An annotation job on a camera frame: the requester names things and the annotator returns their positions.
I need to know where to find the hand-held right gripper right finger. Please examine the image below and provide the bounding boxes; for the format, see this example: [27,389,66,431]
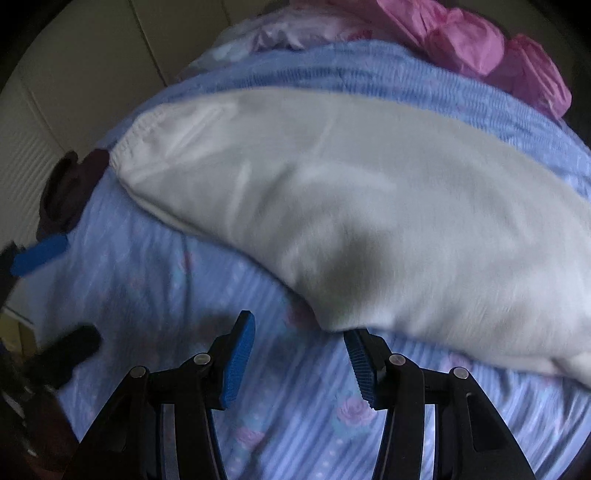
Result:
[344,329,542,480]

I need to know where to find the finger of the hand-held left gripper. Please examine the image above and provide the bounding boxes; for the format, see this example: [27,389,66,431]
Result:
[0,233,70,278]
[22,325,102,389]

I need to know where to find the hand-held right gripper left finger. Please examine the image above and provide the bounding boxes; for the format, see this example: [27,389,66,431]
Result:
[65,311,256,480]

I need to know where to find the white pants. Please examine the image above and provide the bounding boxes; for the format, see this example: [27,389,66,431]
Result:
[108,88,591,391]

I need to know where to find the dark cloth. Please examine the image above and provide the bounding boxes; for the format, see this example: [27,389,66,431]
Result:
[37,148,112,241]

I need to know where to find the blue striped floral bed sheet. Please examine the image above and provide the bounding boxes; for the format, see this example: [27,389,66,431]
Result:
[46,39,591,480]

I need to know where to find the beige wardrobe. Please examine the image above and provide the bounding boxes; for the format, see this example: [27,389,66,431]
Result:
[0,0,232,250]

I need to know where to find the lavender floral cloth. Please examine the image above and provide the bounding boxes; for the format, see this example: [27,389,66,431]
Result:
[185,0,375,70]

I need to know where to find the pink blanket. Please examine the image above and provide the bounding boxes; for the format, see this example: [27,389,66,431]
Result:
[295,0,573,118]

